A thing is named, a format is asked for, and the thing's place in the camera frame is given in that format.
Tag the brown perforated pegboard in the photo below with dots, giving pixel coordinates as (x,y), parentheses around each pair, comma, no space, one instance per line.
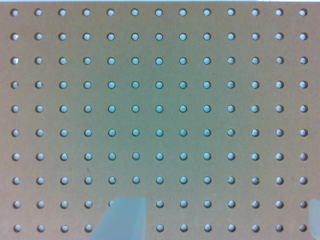
(208,110)

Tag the translucent gripper left finger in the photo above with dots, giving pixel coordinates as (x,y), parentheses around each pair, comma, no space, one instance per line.
(124,220)

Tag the translucent gripper right finger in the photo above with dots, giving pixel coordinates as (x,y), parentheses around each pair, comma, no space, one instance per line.
(314,218)

